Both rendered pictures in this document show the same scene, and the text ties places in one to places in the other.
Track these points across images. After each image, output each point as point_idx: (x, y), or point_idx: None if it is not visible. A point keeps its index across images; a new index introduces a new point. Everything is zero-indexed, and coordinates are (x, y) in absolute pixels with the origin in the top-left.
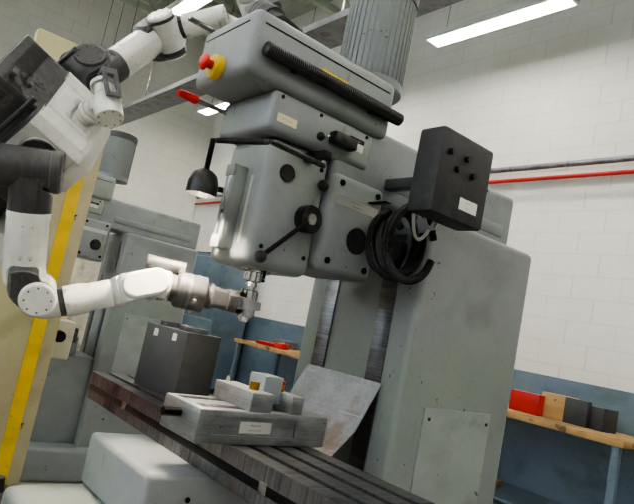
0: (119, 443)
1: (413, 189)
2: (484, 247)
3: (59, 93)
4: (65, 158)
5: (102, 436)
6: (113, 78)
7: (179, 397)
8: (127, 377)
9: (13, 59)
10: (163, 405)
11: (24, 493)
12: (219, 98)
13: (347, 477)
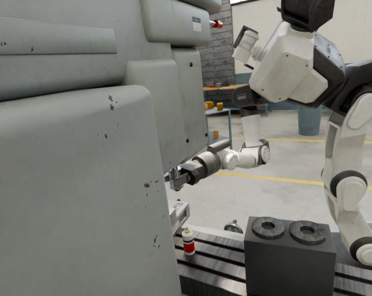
0: (222, 235)
1: None
2: None
3: (267, 46)
4: (248, 87)
5: (236, 235)
6: (242, 32)
7: (178, 201)
8: (365, 292)
9: (269, 40)
10: (229, 242)
11: (240, 235)
12: (208, 11)
13: None
